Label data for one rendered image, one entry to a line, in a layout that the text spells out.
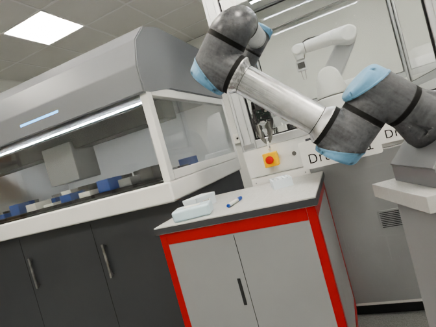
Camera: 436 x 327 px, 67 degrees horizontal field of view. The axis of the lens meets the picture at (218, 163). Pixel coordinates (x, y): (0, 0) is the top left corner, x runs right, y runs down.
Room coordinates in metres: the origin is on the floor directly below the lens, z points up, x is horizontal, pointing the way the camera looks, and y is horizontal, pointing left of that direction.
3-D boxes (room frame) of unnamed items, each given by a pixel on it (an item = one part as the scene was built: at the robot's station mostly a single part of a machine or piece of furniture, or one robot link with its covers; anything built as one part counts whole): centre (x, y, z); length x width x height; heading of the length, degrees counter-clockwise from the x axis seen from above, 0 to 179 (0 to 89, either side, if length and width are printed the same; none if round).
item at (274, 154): (1.66, -0.26, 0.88); 0.07 x 0.05 x 0.07; 69
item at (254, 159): (2.00, -0.79, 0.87); 1.02 x 0.95 x 0.14; 69
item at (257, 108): (1.41, -0.23, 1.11); 0.09 x 0.08 x 0.12; 177
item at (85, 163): (2.50, 0.90, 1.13); 1.78 x 1.14 x 0.45; 69
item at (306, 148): (1.26, -0.46, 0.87); 0.29 x 0.02 x 0.11; 69
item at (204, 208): (1.29, 0.14, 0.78); 0.15 x 0.10 x 0.04; 82
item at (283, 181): (1.46, -0.25, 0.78); 0.12 x 0.08 x 0.04; 177
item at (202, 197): (1.49, 0.12, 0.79); 0.13 x 0.09 x 0.05; 139
